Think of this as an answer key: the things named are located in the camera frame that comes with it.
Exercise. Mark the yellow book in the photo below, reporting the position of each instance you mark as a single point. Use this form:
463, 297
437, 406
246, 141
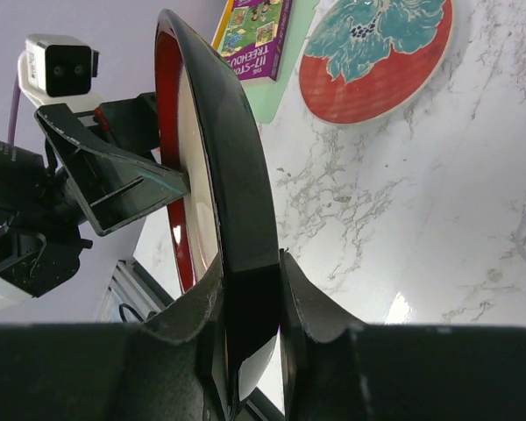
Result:
221, 27

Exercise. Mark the purple treehouse book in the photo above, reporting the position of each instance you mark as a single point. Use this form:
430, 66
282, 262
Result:
254, 38

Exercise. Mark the teal and red floral plate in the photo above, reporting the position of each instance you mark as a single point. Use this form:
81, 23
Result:
366, 59

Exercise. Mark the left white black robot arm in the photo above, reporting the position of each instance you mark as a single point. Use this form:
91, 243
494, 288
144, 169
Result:
98, 168

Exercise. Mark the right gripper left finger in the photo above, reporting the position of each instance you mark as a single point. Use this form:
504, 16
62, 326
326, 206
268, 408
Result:
102, 371

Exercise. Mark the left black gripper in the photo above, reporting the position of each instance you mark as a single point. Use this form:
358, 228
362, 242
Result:
97, 168

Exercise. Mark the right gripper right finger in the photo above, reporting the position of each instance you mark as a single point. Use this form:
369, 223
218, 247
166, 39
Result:
336, 367

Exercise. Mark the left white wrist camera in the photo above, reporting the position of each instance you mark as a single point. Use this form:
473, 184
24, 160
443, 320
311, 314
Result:
58, 69

